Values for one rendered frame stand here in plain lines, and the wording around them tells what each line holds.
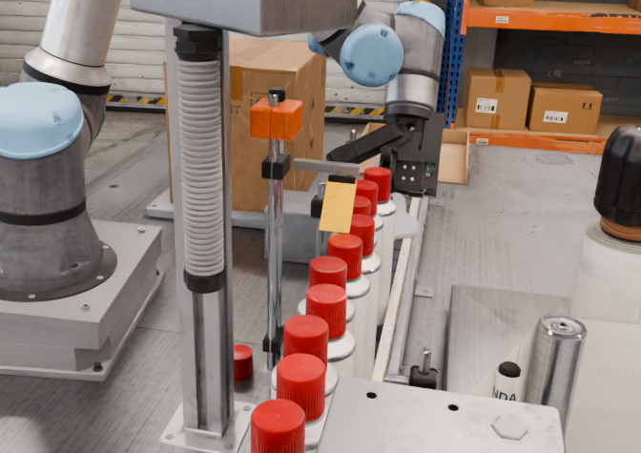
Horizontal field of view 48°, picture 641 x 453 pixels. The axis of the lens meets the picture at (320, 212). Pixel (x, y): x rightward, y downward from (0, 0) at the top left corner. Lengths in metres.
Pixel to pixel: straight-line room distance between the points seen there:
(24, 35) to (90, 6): 4.61
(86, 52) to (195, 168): 0.49
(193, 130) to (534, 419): 0.31
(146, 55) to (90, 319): 4.49
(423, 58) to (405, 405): 0.72
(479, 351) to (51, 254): 0.54
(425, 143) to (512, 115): 3.59
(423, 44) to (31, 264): 0.59
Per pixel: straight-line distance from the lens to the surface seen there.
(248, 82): 1.26
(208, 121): 0.54
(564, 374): 0.61
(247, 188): 1.32
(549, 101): 4.60
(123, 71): 5.38
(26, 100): 0.93
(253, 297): 1.08
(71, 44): 1.01
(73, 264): 0.97
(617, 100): 5.55
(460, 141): 1.88
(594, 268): 0.80
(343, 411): 0.35
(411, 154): 0.98
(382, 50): 0.86
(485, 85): 4.52
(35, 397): 0.93
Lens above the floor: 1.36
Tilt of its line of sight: 22 degrees down
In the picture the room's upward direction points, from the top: 2 degrees clockwise
